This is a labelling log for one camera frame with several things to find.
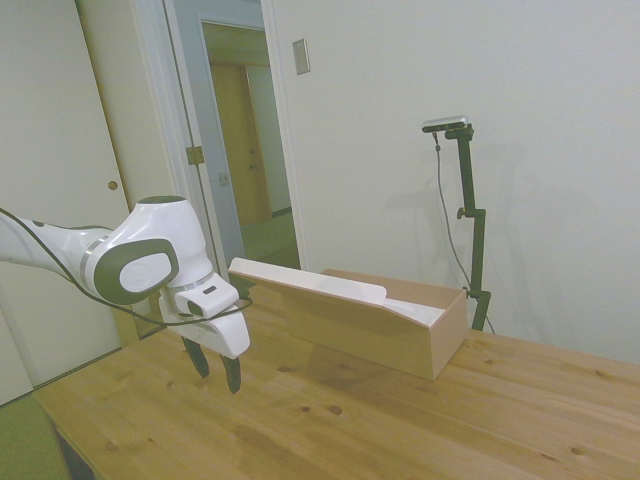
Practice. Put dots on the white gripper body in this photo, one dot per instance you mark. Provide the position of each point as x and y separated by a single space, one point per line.
220 332

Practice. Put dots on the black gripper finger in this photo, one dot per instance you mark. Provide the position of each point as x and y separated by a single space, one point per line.
232 374
198 357

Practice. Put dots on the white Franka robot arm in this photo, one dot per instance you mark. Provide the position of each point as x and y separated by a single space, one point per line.
145 235

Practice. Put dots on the light wooden box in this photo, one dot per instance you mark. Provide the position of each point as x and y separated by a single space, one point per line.
360 312

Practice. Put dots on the brass door hinge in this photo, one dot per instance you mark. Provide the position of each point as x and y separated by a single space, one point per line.
194 154

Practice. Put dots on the wooden hallway door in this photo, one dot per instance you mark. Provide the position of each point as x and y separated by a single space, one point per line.
240 145

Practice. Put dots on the white open door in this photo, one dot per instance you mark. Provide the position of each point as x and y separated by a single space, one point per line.
192 140

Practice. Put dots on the white sliding closet door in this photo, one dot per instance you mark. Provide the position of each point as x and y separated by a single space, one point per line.
55 125

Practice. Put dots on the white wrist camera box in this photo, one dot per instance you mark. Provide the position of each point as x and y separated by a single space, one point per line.
206 300

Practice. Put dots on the black camera stand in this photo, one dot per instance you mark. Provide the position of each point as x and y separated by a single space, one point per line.
472 225

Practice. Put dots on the grey wall switch plate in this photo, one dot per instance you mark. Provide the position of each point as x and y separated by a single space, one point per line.
301 56

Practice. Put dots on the grey exterior camera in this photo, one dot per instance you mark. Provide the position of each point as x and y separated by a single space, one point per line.
446 125

